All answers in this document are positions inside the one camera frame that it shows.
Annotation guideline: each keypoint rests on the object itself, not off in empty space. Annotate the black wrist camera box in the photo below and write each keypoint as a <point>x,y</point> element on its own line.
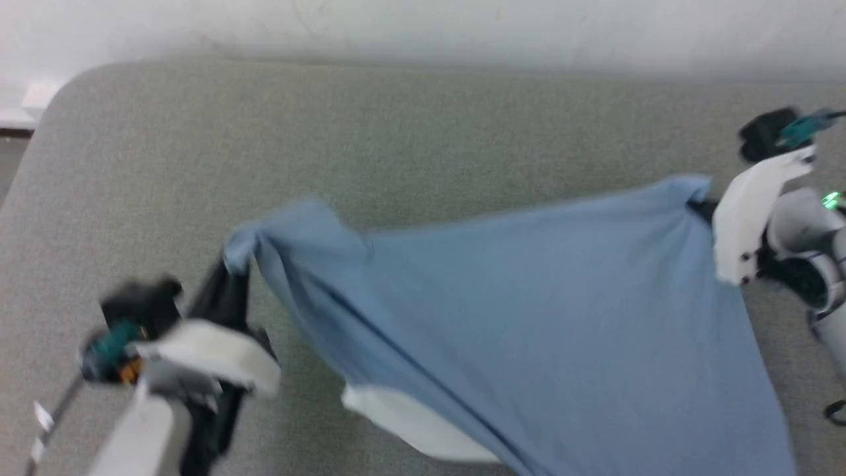
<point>763,135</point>
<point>142,304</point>

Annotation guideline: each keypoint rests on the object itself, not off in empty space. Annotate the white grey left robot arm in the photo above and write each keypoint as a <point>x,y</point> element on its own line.
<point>142,436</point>

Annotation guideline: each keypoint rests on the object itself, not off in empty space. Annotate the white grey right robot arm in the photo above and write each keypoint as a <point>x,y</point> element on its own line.
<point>803,238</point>

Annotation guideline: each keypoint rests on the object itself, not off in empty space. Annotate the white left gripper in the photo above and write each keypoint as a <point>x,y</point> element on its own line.
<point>211,354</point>

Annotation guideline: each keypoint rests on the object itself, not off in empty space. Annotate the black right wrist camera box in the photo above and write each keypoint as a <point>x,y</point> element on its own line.
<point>763,135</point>

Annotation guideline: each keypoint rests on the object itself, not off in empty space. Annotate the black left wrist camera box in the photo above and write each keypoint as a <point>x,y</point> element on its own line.
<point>142,304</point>

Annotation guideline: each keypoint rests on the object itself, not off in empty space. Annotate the light blue shirt white sleeve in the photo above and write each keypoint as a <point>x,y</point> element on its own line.
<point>529,317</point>

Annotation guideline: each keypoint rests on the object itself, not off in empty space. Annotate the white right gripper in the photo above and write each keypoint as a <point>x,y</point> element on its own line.
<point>753,218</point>

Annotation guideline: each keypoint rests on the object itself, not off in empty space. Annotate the grey fabric sofa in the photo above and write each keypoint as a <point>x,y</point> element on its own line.
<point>462,132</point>

